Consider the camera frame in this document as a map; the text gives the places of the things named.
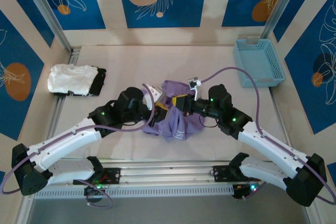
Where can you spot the purple t-shirt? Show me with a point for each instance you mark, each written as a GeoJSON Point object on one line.
{"type": "Point", "coordinates": [173, 127]}

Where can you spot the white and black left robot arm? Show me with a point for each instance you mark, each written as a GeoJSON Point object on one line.
{"type": "Point", "coordinates": [63, 142]}

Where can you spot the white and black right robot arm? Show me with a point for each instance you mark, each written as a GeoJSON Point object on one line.
{"type": "Point", "coordinates": [267, 142]}

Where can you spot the white folded t-shirt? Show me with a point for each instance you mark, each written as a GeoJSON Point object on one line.
{"type": "Point", "coordinates": [71, 78]}

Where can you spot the light blue plastic basket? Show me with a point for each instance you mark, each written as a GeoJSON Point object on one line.
{"type": "Point", "coordinates": [256, 64]}

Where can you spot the right controller board green light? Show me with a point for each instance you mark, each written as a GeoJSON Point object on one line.
{"type": "Point", "coordinates": [240, 191]}

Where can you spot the controller board green light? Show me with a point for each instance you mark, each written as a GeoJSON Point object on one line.
{"type": "Point", "coordinates": [240, 191]}
{"type": "Point", "coordinates": [92, 190]}

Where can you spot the left controller board green light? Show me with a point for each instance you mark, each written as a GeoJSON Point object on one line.
{"type": "Point", "coordinates": [92, 190]}

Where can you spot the aluminium side rail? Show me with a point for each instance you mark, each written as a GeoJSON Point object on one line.
{"type": "Point", "coordinates": [277, 108]}
{"type": "Point", "coordinates": [59, 108]}

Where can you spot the aluminium frame rail with arm bases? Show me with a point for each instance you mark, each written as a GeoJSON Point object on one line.
{"type": "Point", "coordinates": [170, 172]}

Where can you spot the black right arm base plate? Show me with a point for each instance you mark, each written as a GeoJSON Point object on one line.
{"type": "Point", "coordinates": [221, 172]}

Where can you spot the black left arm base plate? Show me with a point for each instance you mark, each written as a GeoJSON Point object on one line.
{"type": "Point", "coordinates": [113, 175]}

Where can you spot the aluminium frame post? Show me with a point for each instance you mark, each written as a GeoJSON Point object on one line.
{"type": "Point", "coordinates": [281, 3]}
{"type": "Point", "coordinates": [44, 6]}

